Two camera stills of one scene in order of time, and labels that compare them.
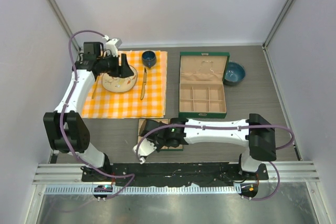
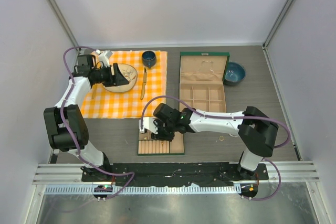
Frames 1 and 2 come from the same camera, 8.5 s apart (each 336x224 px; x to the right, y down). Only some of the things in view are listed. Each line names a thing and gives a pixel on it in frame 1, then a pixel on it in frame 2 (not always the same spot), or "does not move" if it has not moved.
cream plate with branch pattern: x=113 y=84 does not move
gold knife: x=144 y=82 does not move
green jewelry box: x=202 y=89 does not move
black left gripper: x=124 y=71 -> x=117 y=78
